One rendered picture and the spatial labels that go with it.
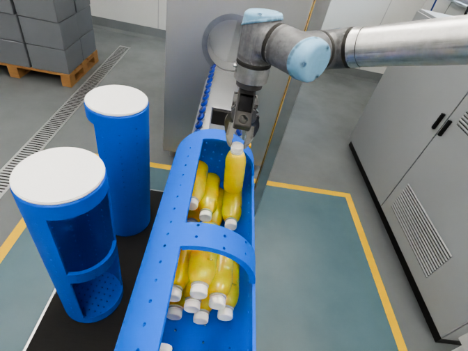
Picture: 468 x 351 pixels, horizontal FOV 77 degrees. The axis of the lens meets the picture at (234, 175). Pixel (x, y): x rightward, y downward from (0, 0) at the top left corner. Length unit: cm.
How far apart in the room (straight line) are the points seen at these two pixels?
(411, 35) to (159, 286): 69
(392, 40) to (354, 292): 187
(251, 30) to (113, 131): 90
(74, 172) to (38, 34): 278
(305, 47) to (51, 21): 320
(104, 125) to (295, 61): 99
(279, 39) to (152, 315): 60
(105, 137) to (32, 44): 250
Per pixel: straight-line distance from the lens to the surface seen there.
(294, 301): 210
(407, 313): 248
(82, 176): 111
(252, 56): 75
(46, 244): 123
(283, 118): 161
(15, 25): 389
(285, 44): 68
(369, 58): 74
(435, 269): 239
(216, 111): 141
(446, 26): 70
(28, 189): 110
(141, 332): 61
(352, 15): 550
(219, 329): 86
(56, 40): 373
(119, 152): 152
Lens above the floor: 178
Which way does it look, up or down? 41 degrees down
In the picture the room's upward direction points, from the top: 14 degrees clockwise
